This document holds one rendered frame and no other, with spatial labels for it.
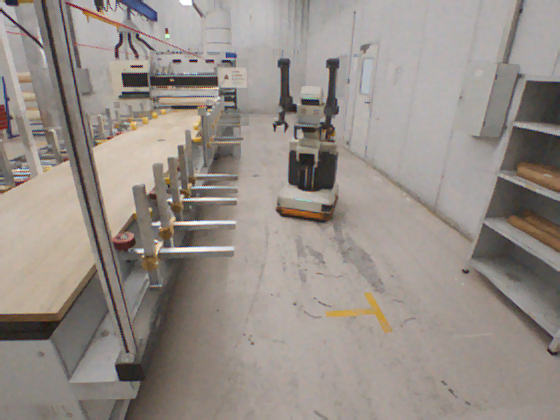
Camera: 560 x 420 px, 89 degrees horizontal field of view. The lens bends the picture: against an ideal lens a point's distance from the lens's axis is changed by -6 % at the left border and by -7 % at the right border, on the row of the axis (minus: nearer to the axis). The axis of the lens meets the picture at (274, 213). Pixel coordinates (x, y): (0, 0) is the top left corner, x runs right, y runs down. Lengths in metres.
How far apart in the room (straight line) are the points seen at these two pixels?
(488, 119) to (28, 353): 3.29
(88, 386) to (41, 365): 0.15
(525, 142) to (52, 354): 2.91
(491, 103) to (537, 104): 0.51
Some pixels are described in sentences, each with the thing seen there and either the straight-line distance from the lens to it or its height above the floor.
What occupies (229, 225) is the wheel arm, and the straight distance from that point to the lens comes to 1.43.
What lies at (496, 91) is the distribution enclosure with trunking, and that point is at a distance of 3.21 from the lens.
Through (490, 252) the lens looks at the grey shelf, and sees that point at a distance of 3.08.
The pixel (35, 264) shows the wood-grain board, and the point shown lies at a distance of 1.26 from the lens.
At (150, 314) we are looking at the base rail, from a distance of 1.19.
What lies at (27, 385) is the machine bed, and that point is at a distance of 1.28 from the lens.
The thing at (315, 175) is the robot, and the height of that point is 0.44.
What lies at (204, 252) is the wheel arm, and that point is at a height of 0.84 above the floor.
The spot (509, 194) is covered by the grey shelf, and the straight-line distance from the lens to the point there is 2.90.
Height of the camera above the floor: 1.47
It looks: 24 degrees down
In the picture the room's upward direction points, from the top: 1 degrees clockwise
